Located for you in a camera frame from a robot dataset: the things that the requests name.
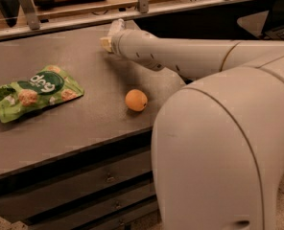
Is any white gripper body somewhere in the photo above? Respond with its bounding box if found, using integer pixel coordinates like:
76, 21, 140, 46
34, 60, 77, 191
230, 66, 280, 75
111, 30, 139, 60

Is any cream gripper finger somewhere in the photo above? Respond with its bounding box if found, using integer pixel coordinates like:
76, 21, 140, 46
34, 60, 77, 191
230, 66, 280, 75
100, 36, 112, 53

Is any clear plastic water bottle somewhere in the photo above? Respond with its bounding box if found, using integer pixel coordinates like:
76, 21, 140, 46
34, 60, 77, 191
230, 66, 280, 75
107, 19, 126, 37

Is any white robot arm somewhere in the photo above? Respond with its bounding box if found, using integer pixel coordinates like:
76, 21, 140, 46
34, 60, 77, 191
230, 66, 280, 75
101, 30, 284, 230

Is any orange fruit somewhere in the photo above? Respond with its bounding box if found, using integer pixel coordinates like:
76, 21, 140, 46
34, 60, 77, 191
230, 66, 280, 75
125, 89, 148, 112

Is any green snack bag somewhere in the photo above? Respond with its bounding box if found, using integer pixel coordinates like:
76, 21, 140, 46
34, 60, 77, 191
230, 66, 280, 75
0, 65, 84, 123

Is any grey drawer cabinet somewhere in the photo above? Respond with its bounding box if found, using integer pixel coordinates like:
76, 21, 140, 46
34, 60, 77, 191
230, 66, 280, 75
0, 26, 184, 230

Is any metal shelf rail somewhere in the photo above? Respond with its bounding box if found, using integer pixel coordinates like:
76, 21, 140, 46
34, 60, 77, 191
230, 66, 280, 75
0, 0, 279, 43

